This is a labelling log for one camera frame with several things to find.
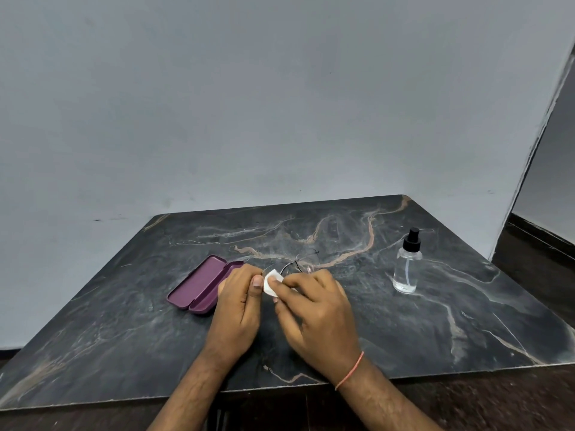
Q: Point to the clear spray bottle black cap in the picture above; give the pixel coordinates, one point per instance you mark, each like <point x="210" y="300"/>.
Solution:
<point x="406" y="276"/>

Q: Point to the metal frame eyeglasses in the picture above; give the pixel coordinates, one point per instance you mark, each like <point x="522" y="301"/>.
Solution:
<point x="294" y="264"/>

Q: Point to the white cleaning cloth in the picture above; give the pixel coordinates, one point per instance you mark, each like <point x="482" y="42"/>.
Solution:
<point x="271" y="282"/>

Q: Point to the person's left forearm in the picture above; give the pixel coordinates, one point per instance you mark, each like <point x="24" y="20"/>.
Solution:
<point x="188" y="399"/>

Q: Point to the person's left hand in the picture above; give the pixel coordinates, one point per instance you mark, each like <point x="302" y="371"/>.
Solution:
<point x="238" y="318"/>

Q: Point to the maroon glasses case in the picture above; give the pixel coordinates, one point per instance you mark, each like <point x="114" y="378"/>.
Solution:
<point x="197" y="284"/>

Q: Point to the person's right hand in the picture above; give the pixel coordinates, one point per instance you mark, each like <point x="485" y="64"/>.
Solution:
<point x="323" y="327"/>

